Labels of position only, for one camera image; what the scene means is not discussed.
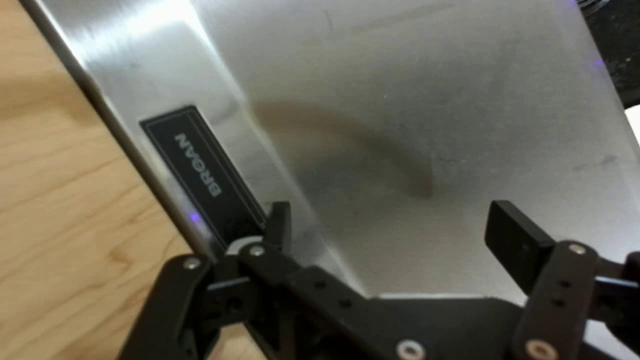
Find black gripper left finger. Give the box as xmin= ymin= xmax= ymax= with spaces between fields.
xmin=118 ymin=201 xmax=373 ymax=360

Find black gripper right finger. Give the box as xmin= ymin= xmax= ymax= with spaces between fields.
xmin=483 ymin=199 xmax=640 ymax=360

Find wooden upper cabinets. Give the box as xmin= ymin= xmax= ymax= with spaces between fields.
xmin=0 ymin=0 xmax=184 ymax=360

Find stainless steel range hood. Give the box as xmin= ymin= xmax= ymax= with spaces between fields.
xmin=21 ymin=0 xmax=640 ymax=297

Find black hood switch panel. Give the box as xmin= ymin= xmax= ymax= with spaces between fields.
xmin=141 ymin=105 xmax=266 ymax=250

